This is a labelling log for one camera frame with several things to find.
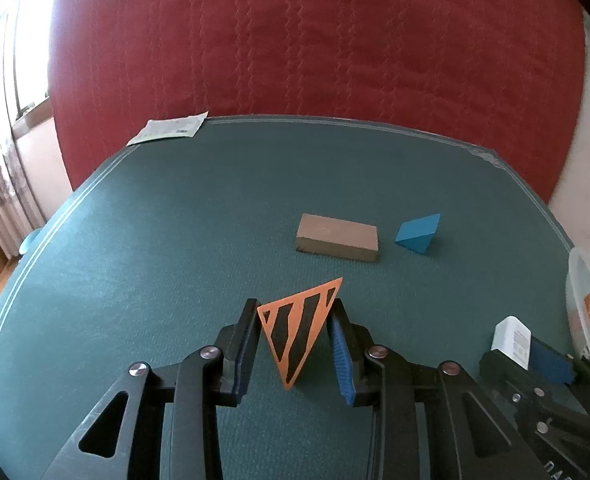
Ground blue wedge block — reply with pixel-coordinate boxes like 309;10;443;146
395;213;442;256

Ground window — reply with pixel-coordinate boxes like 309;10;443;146
5;0;60;121

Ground brown rectangular block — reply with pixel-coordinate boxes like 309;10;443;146
294;213;380;263

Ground red quilted blanket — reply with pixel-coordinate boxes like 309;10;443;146
49;0;588;206

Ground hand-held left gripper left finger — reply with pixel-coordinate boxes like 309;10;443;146
40;298;260;480

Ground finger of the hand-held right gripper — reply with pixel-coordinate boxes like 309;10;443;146
529;337;583;387
479;349;540;411

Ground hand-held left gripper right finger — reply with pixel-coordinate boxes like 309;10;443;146
327;297;548;480

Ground white paper sheet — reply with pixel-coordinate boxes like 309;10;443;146
126;111;210;147

